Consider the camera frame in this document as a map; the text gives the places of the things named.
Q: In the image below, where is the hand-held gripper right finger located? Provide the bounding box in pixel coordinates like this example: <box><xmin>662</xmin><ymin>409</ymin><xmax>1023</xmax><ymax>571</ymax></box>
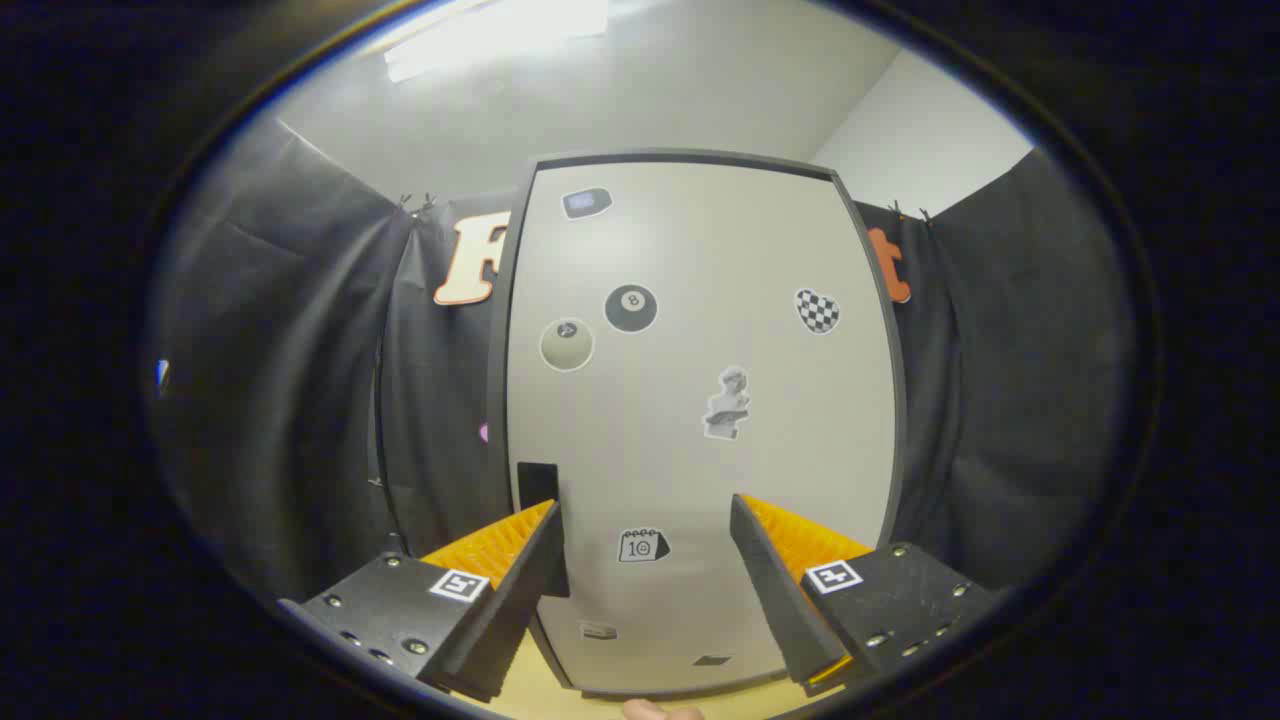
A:
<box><xmin>730</xmin><ymin>492</ymin><xmax>1001</xmax><ymax>698</ymax></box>

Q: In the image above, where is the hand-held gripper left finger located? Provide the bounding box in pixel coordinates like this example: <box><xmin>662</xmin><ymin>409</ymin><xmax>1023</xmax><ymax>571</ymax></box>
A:
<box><xmin>278</xmin><ymin>498</ymin><xmax>571</xmax><ymax>704</ymax></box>

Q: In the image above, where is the black door handle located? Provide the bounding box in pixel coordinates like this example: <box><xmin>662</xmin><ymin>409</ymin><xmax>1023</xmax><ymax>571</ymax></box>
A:
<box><xmin>517</xmin><ymin>462</ymin><xmax>571</xmax><ymax>599</ymax></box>

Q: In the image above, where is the dark grey cabinet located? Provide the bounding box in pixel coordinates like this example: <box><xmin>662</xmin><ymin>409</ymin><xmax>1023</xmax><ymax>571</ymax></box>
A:
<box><xmin>487</xmin><ymin>148</ymin><xmax>909</xmax><ymax>698</ymax></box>

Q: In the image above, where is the black backdrop cloth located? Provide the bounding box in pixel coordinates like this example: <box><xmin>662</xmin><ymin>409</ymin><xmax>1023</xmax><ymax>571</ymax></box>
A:
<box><xmin>150</xmin><ymin>115</ymin><xmax>1136</xmax><ymax>601</ymax></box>

